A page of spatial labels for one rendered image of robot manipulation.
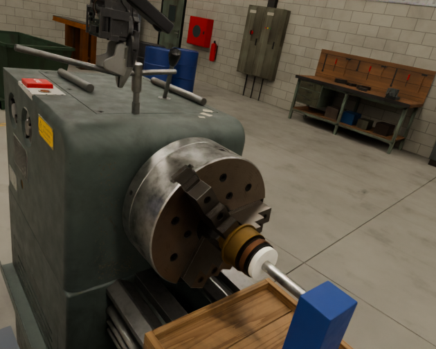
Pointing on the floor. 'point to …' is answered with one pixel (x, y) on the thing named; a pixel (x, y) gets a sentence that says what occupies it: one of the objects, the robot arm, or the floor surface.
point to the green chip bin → (16, 58)
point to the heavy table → (84, 51)
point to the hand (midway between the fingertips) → (123, 81)
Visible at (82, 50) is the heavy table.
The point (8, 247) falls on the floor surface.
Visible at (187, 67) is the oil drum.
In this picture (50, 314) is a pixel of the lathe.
